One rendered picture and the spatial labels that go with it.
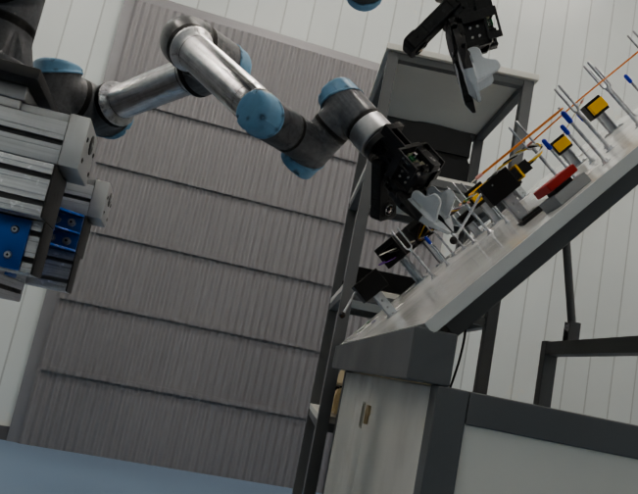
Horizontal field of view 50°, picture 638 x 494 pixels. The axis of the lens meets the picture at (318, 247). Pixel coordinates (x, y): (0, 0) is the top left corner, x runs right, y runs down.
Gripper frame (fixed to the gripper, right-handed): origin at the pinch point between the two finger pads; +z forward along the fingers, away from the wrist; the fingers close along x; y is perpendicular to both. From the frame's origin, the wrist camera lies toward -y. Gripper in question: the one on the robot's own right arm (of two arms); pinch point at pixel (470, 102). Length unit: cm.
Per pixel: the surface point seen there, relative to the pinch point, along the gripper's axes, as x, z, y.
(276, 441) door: 327, 119, -127
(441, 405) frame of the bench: -33, 41, -17
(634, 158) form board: -23.7, 17.3, 14.9
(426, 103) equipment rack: 142, -32, 5
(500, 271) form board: -29.2, 27.1, -6.0
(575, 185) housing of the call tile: -22.2, 18.8, 7.3
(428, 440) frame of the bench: -34, 45, -20
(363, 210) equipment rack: 95, 5, -26
